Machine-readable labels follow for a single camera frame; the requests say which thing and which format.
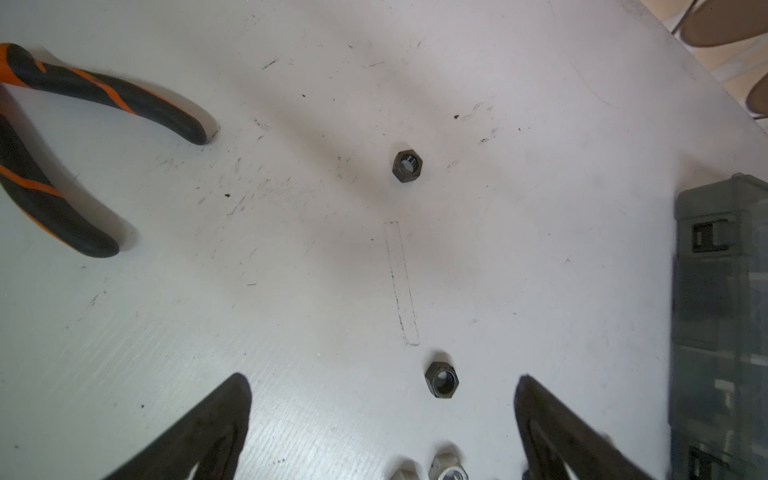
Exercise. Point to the grey compartment organizer box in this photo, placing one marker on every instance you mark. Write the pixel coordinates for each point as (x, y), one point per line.
(718, 374)

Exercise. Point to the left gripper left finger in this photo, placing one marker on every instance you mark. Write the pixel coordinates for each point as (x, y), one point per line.
(205, 443)

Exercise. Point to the black nut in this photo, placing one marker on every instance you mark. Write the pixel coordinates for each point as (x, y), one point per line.
(407, 166)
(441, 379)

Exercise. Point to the silver nut bottom left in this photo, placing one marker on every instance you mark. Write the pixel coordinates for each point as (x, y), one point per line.
(405, 472)

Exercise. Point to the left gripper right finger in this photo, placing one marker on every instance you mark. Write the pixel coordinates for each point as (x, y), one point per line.
(558, 443)

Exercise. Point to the silver nut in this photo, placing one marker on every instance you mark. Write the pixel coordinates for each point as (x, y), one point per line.
(447, 466)
(405, 472)

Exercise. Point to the black nut left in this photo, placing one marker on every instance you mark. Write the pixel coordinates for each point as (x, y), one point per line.
(407, 166)

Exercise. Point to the black nut center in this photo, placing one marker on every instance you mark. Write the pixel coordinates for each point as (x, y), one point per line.
(441, 379)

